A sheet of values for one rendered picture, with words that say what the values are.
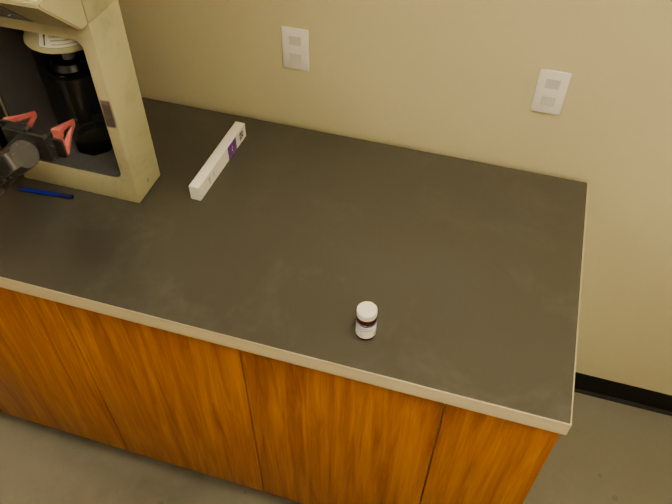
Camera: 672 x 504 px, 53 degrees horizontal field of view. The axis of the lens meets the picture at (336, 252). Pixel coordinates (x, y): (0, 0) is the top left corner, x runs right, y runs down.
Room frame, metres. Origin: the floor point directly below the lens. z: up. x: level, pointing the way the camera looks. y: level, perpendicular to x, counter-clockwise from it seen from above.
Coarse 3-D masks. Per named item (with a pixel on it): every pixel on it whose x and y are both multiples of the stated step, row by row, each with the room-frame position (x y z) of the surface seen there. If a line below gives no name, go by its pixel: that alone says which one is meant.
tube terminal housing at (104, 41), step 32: (96, 0) 1.22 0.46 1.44; (64, 32) 1.20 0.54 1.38; (96, 32) 1.20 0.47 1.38; (96, 64) 1.18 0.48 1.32; (128, 64) 1.27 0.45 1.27; (128, 96) 1.24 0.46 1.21; (128, 128) 1.21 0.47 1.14; (128, 160) 1.18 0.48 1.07; (96, 192) 1.21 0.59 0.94; (128, 192) 1.19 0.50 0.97
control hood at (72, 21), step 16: (0, 0) 1.09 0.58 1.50; (16, 0) 1.08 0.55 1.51; (32, 0) 1.08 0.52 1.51; (48, 0) 1.10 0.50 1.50; (64, 0) 1.14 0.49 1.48; (80, 0) 1.18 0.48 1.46; (0, 16) 1.20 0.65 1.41; (32, 16) 1.14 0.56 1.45; (48, 16) 1.11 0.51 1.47; (64, 16) 1.12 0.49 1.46; (80, 16) 1.16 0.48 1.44
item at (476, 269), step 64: (192, 128) 1.48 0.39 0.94; (256, 128) 1.48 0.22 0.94; (64, 192) 1.22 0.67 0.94; (256, 192) 1.23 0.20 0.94; (320, 192) 1.23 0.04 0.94; (384, 192) 1.23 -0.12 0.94; (448, 192) 1.23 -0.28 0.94; (512, 192) 1.24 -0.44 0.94; (576, 192) 1.24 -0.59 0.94; (0, 256) 1.00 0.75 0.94; (64, 256) 1.01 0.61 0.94; (128, 256) 1.01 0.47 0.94; (192, 256) 1.01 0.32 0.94; (256, 256) 1.01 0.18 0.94; (320, 256) 1.02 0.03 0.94; (384, 256) 1.02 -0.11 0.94; (448, 256) 1.02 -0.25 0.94; (512, 256) 1.02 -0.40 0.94; (576, 256) 1.03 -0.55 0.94; (128, 320) 0.86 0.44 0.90; (192, 320) 0.83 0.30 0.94; (256, 320) 0.84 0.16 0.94; (320, 320) 0.84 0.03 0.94; (384, 320) 0.84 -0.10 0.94; (448, 320) 0.84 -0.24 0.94; (512, 320) 0.84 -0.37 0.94; (576, 320) 0.85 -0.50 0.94; (384, 384) 0.70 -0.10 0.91; (448, 384) 0.69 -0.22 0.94; (512, 384) 0.69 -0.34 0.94
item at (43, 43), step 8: (24, 32) 1.28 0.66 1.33; (32, 32) 1.26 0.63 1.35; (24, 40) 1.27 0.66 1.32; (32, 40) 1.25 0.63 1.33; (40, 40) 1.24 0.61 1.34; (48, 40) 1.24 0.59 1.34; (56, 40) 1.24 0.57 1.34; (64, 40) 1.24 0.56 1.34; (72, 40) 1.25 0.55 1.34; (32, 48) 1.24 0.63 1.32; (40, 48) 1.24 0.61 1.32; (48, 48) 1.23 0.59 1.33; (56, 48) 1.23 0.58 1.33; (64, 48) 1.23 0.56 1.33; (72, 48) 1.24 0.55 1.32; (80, 48) 1.24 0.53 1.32
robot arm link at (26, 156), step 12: (12, 144) 1.01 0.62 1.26; (24, 144) 1.02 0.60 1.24; (0, 156) 0.98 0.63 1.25; (12, 156) 0.99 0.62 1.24; (24, 156) 1.00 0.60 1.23; (36, 156) 1.02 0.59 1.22; (0, 168) 0.98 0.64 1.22; (12, 168) 0.97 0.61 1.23; (24, 168) 0.98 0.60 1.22; (0, 180) 0.98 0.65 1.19; (0, 192) 0.97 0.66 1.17
